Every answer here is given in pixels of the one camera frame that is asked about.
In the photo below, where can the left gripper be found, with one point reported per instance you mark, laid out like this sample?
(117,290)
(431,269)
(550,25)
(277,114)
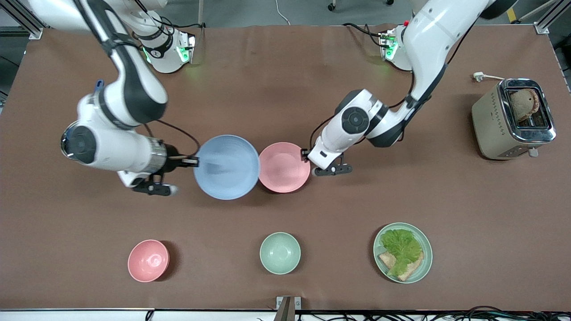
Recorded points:
(305,154)

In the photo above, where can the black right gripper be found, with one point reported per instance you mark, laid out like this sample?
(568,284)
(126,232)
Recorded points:
(172,160)

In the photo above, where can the pink plate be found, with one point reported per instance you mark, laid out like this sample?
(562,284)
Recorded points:
(284,168)

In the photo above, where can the blue plate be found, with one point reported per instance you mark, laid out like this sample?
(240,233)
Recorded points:
(227,167)

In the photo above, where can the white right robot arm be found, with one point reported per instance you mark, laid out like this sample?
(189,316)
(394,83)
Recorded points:
(113,151)

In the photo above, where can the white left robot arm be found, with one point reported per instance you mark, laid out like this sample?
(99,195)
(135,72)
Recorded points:
(428,35)

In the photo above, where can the brown table cover sheet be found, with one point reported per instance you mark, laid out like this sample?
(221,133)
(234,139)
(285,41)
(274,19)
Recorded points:
(223,111)

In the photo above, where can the green bowl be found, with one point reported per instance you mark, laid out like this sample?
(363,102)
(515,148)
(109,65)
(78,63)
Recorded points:
(280,253)

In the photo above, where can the pink bowl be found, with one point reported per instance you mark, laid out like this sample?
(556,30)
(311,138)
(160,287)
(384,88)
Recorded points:
(148,261)

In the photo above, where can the green lettuce leaf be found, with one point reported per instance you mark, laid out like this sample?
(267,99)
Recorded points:
(401,245)

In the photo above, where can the toasted bread slice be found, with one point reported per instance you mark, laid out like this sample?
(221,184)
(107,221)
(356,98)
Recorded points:
(412,269)

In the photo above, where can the green plate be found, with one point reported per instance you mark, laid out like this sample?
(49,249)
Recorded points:
(426,265)

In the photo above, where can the beige and chrome toaster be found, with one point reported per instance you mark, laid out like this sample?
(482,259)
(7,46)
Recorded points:
(490,129)

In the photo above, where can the bread slice in toaster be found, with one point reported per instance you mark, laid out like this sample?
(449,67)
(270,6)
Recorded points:
(524,104)

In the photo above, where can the grey metal bracket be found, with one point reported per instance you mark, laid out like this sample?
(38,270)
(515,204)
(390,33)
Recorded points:
(285,307)

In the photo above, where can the white table edge rail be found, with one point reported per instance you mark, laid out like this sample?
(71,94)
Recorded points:
(67,315)

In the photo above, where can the aluminium frame profile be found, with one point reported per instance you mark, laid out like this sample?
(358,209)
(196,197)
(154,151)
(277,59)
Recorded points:
(542,24)
(31,24)

